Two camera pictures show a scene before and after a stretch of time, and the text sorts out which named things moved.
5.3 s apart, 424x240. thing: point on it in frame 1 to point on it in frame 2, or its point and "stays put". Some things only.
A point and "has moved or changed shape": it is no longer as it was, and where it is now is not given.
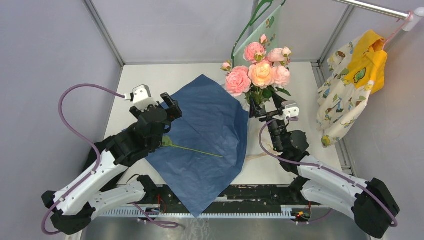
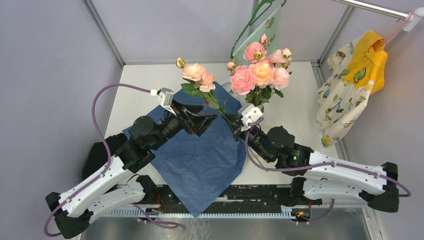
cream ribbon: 267,139 has moved or changed shape
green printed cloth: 270,30 stays put
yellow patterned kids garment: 356,70 stays put
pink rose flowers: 256,52 stays put
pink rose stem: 167,141 to 203,83
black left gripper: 174,111 to 198,124
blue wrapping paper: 203,150 stays put
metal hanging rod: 413,17 stays put
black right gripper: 268,116 to 233,120
